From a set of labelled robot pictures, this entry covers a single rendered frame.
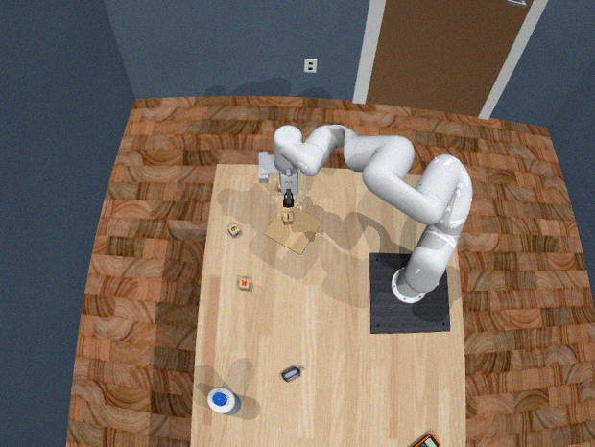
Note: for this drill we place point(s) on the tan square mat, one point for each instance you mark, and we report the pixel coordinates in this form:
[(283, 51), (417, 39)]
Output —
[(294, 236)]

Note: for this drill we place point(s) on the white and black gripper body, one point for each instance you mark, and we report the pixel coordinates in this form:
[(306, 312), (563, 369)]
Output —
[(289, 182)]

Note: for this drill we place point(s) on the white bottle with blue cap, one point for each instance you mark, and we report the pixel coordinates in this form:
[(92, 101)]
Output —
[(225, 399)]

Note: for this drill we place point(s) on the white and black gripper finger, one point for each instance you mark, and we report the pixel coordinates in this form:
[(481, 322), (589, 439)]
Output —
[(289, 202)]

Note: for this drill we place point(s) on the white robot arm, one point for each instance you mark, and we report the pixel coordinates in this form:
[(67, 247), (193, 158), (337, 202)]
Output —
[(387, 160)]

